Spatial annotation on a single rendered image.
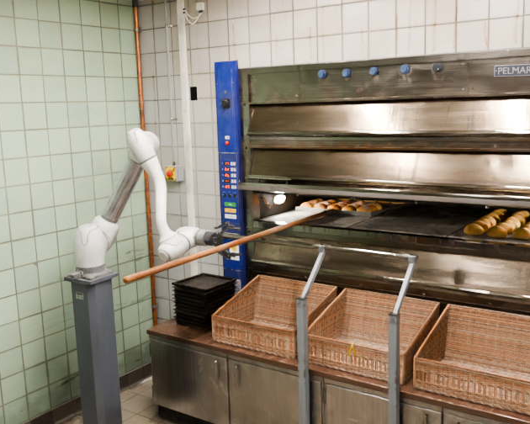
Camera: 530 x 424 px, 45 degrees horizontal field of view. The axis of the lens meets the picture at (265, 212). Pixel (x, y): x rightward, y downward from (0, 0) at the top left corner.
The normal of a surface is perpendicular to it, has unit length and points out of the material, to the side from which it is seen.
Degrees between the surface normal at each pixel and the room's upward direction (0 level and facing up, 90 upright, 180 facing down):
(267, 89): 90
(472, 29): 90
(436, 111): 70
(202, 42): 90
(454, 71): 90
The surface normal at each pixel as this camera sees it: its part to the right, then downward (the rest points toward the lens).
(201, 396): -0.58, 0.15
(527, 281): -0.54, -0.19
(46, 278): 0.82, 0.07
